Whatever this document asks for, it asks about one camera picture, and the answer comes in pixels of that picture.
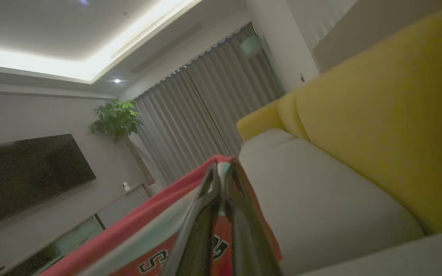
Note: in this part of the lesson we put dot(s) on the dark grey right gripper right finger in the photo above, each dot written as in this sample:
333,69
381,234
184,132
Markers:
248,237

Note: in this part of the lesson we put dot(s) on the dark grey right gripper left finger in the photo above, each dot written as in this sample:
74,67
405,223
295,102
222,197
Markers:
200,230

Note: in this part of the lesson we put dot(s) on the red basketball jersey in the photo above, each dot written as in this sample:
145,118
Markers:
129,230

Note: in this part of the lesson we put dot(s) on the pale green TV cabinet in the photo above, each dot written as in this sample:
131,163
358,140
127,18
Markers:
123,207

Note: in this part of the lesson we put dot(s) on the small white figurine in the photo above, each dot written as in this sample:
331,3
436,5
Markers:
126,187

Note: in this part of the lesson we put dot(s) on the small grey sofa seat cushion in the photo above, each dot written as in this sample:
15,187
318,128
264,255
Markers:
267,138

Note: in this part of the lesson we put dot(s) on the grey pleated curtain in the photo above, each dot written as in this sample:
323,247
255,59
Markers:
190,122

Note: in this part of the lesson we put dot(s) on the green potted tree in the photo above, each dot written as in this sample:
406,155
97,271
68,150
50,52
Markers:
117,119

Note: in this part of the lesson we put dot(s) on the large grey sofa seat cushion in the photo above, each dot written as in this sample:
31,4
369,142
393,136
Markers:
416,257

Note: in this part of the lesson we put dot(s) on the black flat television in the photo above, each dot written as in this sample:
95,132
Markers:
29,172

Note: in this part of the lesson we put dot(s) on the large yellow sofa back cushion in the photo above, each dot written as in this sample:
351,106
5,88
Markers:
390,126

